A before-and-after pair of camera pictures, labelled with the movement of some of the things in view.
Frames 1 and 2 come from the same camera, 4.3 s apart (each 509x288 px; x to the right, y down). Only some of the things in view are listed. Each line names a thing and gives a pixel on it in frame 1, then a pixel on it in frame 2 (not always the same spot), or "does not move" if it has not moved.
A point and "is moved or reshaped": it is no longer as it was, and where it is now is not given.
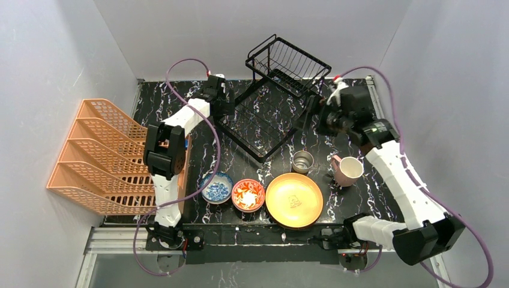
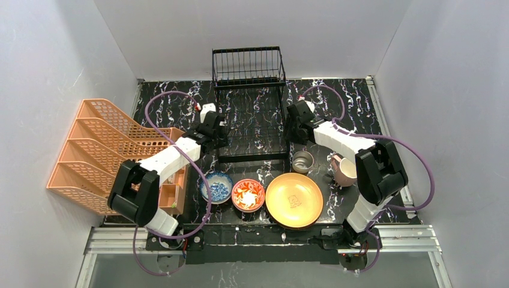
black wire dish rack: x=263 y=116 is moved or reshaped
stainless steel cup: x=302 y=161 does not move
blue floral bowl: x=219 y=190 does not move
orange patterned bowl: x=248 y=195 does not move
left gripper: x=227 y=105 -> x=219 y=135
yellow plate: x=294 y=200 does not move
